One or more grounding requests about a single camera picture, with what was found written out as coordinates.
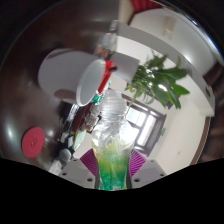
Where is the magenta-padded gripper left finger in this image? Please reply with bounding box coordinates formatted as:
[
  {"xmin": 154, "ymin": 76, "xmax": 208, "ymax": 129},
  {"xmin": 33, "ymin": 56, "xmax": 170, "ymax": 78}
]
[{"xmin": 59, "ymin": 148, "xmax": 99, "ymax": 189}]

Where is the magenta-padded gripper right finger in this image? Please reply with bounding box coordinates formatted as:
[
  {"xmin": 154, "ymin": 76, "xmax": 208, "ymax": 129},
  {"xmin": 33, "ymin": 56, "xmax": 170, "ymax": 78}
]
[{"xmin": 128, "ymin": 148, "xmax": 168, "ymax": 189}]

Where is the clear bottle with green drink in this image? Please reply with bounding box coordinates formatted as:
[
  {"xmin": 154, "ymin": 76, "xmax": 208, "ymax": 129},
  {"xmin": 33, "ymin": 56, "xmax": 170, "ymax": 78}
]
[{"xmin": 90, "ymin": 89, "xmax": 136, "ymax": 192}]

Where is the grey round ball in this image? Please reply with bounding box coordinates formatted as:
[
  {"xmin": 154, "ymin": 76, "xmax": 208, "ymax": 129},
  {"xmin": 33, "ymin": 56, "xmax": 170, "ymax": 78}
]
[{"xmin": 59, "ymin": 148, "xmax": 73, "ymax": 164}]

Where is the dark wooden glazed door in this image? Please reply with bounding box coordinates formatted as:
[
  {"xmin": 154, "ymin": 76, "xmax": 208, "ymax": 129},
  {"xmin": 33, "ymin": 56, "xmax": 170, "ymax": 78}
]
[{"xmin": 124, "ymin": 96, "xmax": 168, "ymax": 148}]

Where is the flat round red coaster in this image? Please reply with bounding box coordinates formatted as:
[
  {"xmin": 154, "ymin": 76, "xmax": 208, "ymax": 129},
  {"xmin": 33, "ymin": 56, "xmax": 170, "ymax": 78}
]
[{"xmin": 21, "ymin": 126, "xmax": 46, "ymax": 159}]

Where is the small potted plant white pot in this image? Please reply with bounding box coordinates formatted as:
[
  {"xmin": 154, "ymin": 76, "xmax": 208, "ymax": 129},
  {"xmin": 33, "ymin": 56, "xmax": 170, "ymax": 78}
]
[{"xmin": 111, "ymin": 49, "xmax": 191, "ymax": 109}]

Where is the red box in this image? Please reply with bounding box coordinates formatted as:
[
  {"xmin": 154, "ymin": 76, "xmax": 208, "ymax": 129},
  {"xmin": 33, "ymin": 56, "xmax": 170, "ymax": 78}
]
[{"xmin": 97, "ymin": 59, "xmax": 116, "ymax": 95}]

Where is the white mug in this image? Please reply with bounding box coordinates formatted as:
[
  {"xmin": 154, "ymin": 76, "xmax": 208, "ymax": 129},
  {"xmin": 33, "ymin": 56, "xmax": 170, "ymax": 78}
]
[{"xmin": 37, "ymin": 49, "xmax": 107, "ymax": 107}]

